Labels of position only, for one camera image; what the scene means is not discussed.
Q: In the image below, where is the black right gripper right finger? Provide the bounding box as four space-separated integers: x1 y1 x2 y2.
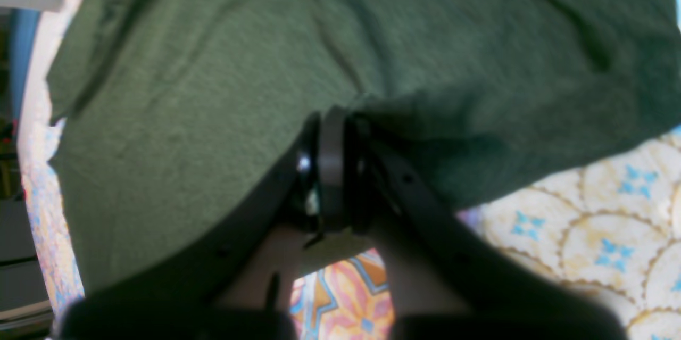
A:
348 119 626 339

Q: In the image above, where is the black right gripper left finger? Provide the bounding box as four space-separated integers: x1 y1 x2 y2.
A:
59 107 350 339

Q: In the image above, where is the dark green long-sleeve shirt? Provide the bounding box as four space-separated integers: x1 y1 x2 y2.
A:
47 0 679 293

